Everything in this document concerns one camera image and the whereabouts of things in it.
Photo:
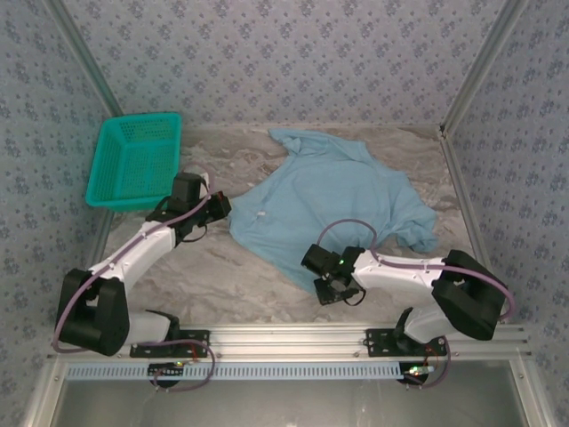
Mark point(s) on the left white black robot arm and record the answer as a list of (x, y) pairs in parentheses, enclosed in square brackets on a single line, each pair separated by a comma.
[(133, 253)]

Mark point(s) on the light blue t-shirt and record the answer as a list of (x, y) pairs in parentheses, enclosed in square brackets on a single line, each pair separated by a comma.
[(320, 195)]

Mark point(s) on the aluminium table side rail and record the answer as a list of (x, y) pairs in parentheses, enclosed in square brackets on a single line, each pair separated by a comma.
[(104, 231), (464, 195)]

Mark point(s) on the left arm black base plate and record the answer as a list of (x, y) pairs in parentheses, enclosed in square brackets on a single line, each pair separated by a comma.
[(200, 335)]

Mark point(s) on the teal plastic basket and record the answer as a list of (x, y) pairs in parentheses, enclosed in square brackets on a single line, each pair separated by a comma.
[(133, 160)]

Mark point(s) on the aluminium mounting rail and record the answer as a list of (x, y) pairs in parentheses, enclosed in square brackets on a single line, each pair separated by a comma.
[(289, 340)]

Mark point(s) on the grey metal panel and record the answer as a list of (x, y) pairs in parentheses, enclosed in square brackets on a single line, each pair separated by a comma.
[(289, 405)]

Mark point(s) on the aluminium frame post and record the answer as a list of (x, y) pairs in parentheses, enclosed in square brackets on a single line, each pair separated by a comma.
[(485, 62), (86, 58)]

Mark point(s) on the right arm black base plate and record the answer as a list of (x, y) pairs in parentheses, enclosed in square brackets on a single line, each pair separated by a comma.
[(378, 342)]

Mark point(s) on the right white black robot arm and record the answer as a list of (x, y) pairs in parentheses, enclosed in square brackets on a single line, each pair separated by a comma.
[(400, 271)]

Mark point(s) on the small black controller board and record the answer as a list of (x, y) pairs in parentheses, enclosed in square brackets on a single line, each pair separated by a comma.
[(411, 377), (162, 371)]

